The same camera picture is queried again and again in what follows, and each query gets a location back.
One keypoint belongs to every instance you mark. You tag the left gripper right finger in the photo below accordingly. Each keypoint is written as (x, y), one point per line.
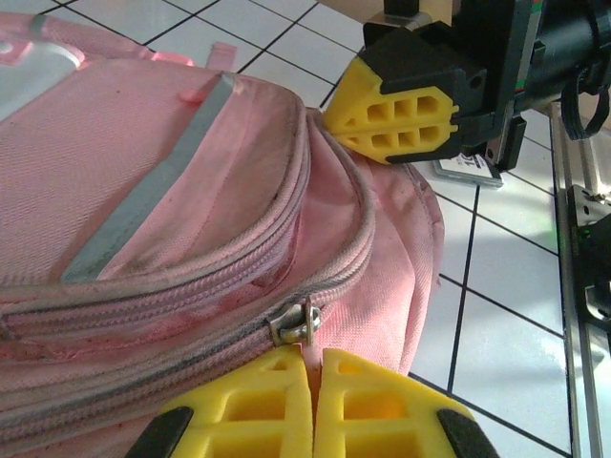
(372, 410)

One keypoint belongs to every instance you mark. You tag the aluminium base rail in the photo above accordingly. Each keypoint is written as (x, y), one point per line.
(580, 381)

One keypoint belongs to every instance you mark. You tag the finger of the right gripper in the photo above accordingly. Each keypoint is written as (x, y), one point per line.
(415, 71)
(406, 140)

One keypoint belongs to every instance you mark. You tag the pink backpack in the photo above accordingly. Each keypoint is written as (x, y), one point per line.
(143, 167)

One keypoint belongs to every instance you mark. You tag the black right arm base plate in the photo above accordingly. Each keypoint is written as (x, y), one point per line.
(594, 238)

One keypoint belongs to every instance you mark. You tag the black framed id card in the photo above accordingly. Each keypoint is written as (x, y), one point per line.
(465, 174)

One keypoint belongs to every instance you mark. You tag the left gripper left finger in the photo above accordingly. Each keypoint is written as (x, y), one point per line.
(258, 410)

